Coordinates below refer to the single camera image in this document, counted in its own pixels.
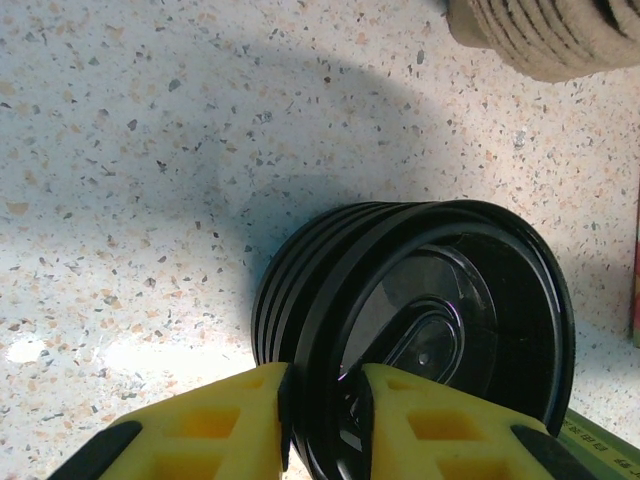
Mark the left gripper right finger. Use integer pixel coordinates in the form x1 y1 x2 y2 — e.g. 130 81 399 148
363 363 601 480

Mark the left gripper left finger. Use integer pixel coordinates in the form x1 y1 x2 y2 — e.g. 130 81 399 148
47 362 292 480

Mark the black plastic cup lid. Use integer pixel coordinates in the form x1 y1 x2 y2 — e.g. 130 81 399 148
292 199 577 480

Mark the green and white paper bag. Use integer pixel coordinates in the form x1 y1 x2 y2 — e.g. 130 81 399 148
557 177 640 480

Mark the stack of black lids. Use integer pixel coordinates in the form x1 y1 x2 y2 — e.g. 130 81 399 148
251 201 436 369

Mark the stack of pulp cup carriers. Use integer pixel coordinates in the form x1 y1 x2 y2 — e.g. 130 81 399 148
444 0 640 84

